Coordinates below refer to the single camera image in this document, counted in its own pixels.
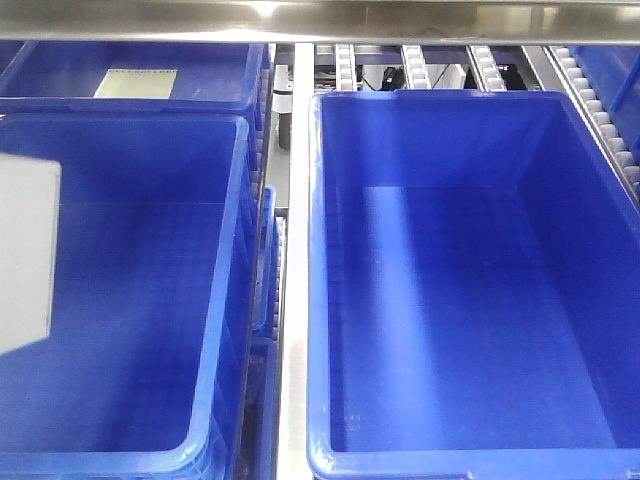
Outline gray square base block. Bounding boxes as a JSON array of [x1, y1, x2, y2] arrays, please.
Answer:
[[1, 153, 62, 354]]

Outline blue empty bin right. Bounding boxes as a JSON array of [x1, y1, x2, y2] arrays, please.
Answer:
[[307, 90, 639, 479]]

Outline blue bin behind with label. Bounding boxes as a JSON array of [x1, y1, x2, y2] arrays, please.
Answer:
[[1, 41, 267, 115]]

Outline blue target bin left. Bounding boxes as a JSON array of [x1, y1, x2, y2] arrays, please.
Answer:
[[1, 113, 257, 479]]

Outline white roller track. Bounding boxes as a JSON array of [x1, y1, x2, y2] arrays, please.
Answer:
[[545, 46, 639, 203]]

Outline steel shelf divider rail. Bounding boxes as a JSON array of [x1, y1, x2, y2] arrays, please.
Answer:
[[275, 43, 315, 479]]

